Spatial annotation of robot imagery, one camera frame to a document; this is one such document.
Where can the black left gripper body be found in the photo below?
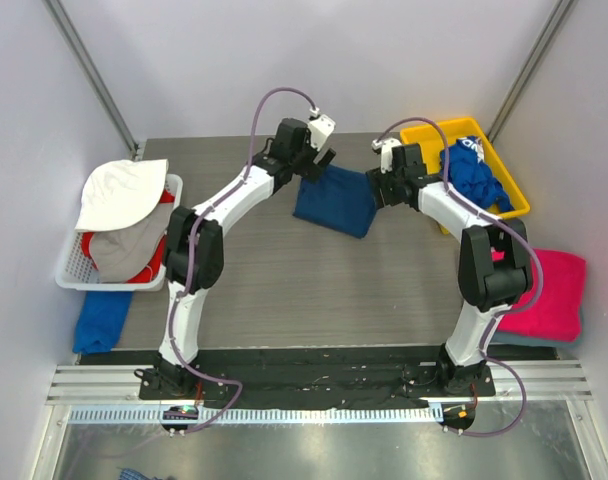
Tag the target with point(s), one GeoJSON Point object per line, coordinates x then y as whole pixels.
{"type": "Point", "coordinates": [313, 163]}

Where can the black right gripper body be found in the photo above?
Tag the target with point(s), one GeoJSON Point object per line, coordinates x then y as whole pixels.
{"type": "Point", "coordinates": [380, 186]}

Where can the dark blue mickey t shirt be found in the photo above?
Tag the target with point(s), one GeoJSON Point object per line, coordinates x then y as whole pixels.
{"type": "Point", "coordinates": [340, 200]}

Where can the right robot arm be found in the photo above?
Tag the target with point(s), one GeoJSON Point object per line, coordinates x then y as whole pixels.
{"type": "Point", "coordinates": [494, 269]}

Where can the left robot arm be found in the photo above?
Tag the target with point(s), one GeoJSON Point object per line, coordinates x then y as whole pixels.
{"type": "Point", "coordinates": [194, 248]}

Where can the yellow plastic tray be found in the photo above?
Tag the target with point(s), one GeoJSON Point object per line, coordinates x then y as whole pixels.
{"type": "Point", "coordinates": [437, 197]}

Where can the royal blue t shirt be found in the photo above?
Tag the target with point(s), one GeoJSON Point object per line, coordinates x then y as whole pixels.
{"type": "Point", "coordinates": [471, 175]}

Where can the white t shirt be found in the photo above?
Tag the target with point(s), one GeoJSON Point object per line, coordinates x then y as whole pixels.
{"type": "Point", "coordinates": [120, 193]}

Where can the grey folded t shirt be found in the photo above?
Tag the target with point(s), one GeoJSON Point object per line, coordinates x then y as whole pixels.
{"type": "Point", "coordinates": [543, 325]}

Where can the red t shirt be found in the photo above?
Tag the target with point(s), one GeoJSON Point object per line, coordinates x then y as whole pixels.
{"type": "Point", "coordinates": [149, 272]}

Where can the pink folded t shirt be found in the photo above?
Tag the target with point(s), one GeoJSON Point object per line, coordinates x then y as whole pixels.
{"type": "Point", "coordinates": [564, 277]}

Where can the white plastic laundry basket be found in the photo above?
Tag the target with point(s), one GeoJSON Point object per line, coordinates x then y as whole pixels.
{"type": "Point", "coordinates": [75, 271]}

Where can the blue folded t shirt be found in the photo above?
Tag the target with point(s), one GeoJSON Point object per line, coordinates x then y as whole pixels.
{"type": "Point", "coordinates": [101, 321]}

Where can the checkered cloth bottom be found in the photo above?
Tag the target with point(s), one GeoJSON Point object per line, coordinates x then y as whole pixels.
{"type": "Point", "coordinates": [132, 474]}

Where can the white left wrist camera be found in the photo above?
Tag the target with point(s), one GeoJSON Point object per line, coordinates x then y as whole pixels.
{"type": "Point", "coordinates": [320, 126]}

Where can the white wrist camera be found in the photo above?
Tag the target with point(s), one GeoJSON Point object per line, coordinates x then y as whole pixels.
{"type": "Point", "coordinates": [384, 148]}
{"type": "Point", "coordinates": [320, 126]}

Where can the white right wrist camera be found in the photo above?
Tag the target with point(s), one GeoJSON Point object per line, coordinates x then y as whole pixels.
{"type": "Point", "coordinates": [384, 148]}

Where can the aluminium frame post left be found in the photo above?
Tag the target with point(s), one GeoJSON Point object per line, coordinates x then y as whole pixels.
{"type": "Point", "coordinates": [73, 39]}

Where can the aluminium frame post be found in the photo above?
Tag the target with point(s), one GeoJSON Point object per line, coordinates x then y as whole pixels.
{"type": "Point", "coordinates": [553, 25]}
{"type": "Point", "coordinates": [73, 39]}

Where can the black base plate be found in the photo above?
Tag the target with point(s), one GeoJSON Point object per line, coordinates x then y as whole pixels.
{"type": "Point", "coordinates": [370, 378]}

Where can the aluminium frame post right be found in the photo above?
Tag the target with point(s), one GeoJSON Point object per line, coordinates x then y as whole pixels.
{"type": "Point", "coordinates": [553, 25]}

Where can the slotted cable duct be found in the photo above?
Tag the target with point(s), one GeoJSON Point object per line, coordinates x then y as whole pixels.
{"type": "Point", "coordinates": [180, 415]}

